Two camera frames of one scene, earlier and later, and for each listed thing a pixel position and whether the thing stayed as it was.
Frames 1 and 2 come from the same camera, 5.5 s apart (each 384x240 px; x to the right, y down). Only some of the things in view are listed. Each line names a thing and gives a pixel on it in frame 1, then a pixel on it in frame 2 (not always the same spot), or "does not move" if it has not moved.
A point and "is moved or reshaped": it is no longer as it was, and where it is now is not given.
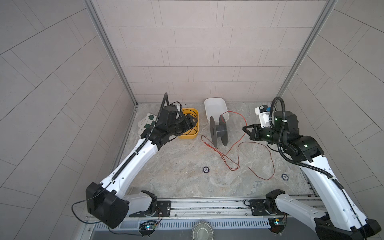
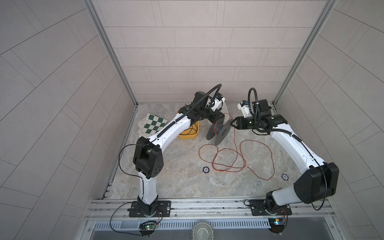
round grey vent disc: [203, 230] does not move
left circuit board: [147, 226] does not move
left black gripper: [186, 126] → [213, 116]
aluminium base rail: [201, 209] does not move
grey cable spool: [219, 131] is moved or reshaped
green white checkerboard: [148, 121] does not move
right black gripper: [254, 134] → [240, 121]
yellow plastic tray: [192, 132] does not move
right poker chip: [285, 177] does not move
